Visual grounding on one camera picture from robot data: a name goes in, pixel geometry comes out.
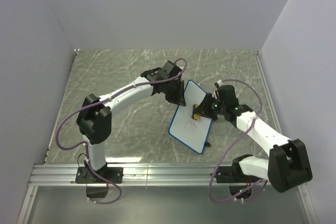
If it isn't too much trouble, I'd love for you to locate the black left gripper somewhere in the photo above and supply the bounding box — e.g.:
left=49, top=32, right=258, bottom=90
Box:
left=164, top=80, right=186, bottom=108

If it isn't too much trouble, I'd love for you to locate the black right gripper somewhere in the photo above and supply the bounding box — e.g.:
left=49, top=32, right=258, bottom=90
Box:
left=193, top=93, right=226, bottom=120

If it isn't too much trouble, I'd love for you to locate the yellow whiteboard eraser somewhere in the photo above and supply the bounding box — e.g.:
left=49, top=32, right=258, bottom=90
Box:
left=192, top=104, right=201, bottom=121

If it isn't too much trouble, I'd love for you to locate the blue-framed whiteboard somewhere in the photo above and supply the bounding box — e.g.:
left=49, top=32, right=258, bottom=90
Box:
left=169, top=80, right=212, bottom=155

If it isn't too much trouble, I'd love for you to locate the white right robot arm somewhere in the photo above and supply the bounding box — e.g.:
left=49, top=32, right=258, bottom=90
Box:
left=192, top=93, right=313, bottom=193

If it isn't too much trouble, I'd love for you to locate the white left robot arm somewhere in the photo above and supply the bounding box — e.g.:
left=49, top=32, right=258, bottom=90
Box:
left=77, top=68, right=186, bottom=183

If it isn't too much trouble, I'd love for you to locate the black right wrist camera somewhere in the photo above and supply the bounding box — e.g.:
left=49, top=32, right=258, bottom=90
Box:
left=215, top=85, right=239, bottom=110

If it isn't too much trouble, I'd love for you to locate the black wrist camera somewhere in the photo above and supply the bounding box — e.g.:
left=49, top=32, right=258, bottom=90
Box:
left=215, top=85, right=239, bottom=110
left=160, top=61, right=182, bottom=79

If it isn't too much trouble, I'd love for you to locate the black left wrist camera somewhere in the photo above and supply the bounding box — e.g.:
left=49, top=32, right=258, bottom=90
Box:
left=160, top=61, right=182, bottom=79

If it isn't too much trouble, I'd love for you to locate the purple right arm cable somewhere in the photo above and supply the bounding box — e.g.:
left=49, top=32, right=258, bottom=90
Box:
left=209, top=79, right=268, bottom=204

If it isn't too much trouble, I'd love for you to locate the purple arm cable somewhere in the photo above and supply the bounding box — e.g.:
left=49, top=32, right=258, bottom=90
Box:
left=56, top=57, right=187, bottom=205
left=209, top=79, right=268, bottom=204

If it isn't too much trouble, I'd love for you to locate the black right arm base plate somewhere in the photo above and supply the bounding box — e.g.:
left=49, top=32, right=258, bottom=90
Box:
left=214, top=165, right=260, bottom=184

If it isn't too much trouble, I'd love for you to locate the aluminium front rail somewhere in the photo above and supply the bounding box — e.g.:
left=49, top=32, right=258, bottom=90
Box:
left=18, top=164, right=310, bottom=223

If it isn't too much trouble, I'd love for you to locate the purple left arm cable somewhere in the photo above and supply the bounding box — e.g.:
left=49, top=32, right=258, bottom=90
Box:
left=56, top=57, right=187, bottom=205

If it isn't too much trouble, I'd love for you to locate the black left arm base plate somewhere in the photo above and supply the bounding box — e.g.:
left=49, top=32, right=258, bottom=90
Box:
left=75, top=167, right=123, bottom=184

